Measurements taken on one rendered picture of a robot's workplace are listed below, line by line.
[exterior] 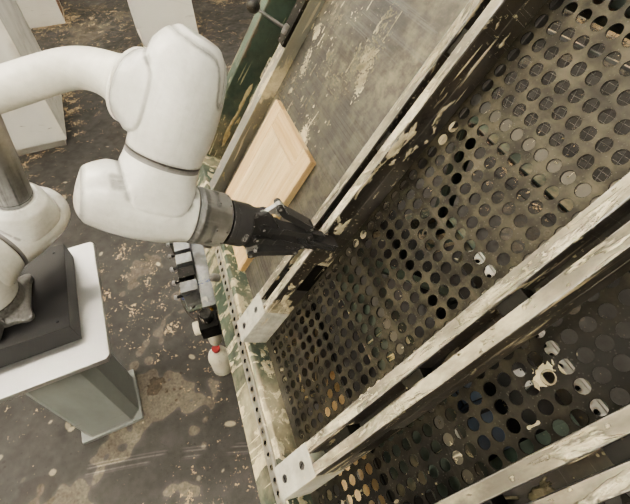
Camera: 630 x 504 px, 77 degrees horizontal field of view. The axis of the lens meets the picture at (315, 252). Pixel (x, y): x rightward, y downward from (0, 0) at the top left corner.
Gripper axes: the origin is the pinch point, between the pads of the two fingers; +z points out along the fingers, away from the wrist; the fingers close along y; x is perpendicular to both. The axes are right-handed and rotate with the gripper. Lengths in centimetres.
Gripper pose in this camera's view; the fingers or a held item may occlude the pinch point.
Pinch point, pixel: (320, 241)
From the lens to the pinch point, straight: 77.1
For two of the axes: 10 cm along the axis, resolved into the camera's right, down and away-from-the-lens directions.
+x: -3.3, -7.2, 6.1
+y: 5.2, -6.8, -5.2
